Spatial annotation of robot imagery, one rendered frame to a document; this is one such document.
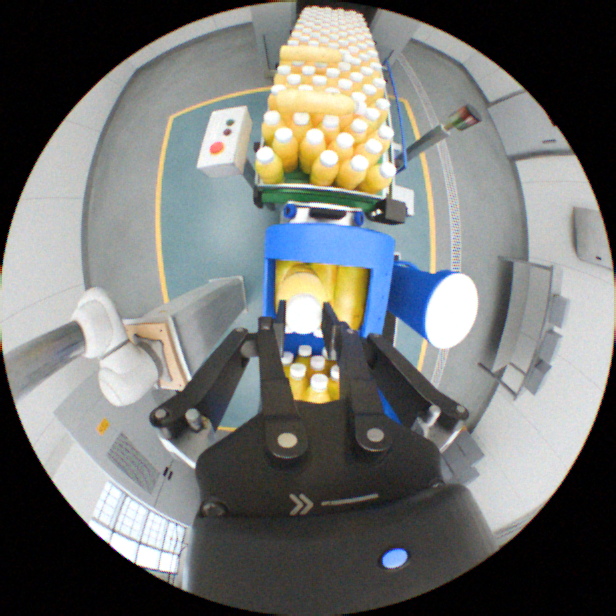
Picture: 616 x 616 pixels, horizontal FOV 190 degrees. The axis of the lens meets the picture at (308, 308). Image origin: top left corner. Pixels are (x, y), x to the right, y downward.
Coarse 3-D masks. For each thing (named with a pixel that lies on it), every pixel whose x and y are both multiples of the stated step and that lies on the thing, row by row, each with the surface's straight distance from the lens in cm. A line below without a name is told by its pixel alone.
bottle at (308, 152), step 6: (306, 138) 54; (300, 144) 57; (306, 144) 54; (312, 144) 53; (318, 144) 54; (324, 144) 55; (300, 150) 57; (306, 150) 55; (312, 150) 54; (318, 150) 55; (324, 150) 56; (300, 156) 60; (306, 156) 57; (312, 156) 56; (300, 162) 64; (306, 162) 60; (312, 162) 60; (300, 168) 68; (306, 168) 64
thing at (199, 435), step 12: (192, 420) 8; (204, 420) 9; (192, 432) 8; (204, 432) 8; (168, 444) 9; (180, 444) 8; (192, 444) 8; (204, 444) 8; (180, 456) 9; (192, 456) 8
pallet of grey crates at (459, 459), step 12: (468, 432) 439; (456, 444) 410; (468, 444) 421; (444, 456) 387; (456, 456) 396; (468, 456) 407; (480, 456) 418; (444, 468) 375; (456, 468) 383; (468, 468) 394; (444, 480) 365; (456, 480) 376; (468, 480) 383
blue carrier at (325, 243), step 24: (288, 240) 34; (312, 240) 32; (336, 240) 31; (360, 240) 32; (384, 240) 36; (264, 264) 43; (336, 264) 31; (360, 264) 33; (384, 264) 37; (264, 288) 44; (384, 288) 38; (264, 312) 45; (384, 312) 42; (288, 336) 61; (312, 336) 64; (360, 336) 59; (336, 360) 67
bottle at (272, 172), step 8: (256, 160) 53; (272, 160) 51; (280, 160) 54; (256, 168) 54; (264, 168) 52; (272, 168) 52; (280, 168) 55; (264, 176) 55; (272, 176) 55; (280, 176) 59
